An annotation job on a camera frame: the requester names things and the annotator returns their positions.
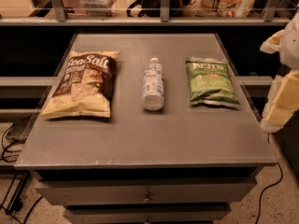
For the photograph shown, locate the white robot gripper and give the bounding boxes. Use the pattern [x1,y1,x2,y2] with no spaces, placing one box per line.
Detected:
[260,13,299,133]

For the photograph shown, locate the green jalapeno chip bag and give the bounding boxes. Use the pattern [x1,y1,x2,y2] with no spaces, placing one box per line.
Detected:
[186,57,240,108]

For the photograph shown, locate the black bag on shelf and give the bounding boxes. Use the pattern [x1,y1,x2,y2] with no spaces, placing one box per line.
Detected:
[126,0,197,17]

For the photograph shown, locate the brown sea salt chip bag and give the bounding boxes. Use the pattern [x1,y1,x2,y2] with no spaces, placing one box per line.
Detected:
[42,51,120,119]

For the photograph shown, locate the clear plastic water bottle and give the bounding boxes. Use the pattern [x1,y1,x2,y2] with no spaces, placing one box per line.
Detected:
[141,57,164,111]

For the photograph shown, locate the upper grey drawer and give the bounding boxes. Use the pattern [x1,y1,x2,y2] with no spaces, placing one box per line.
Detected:
[36,178,256,205]

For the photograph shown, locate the grey drawer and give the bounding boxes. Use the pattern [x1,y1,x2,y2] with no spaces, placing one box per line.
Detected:
[36,178,256,205]
[64,204,231,224]

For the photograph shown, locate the grey drawer cabinet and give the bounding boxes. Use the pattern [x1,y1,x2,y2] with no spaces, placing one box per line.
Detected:
[16,34,277,210]

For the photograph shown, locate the lower grey drawer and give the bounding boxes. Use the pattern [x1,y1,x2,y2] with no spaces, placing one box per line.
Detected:
[64,204,231,224]

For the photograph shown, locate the grey metal shelf rail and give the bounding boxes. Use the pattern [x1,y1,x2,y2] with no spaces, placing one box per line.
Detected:
[0,0,299,27]

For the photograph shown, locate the black cable on right floor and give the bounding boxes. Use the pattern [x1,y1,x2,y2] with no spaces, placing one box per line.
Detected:
[254,133,284,224]

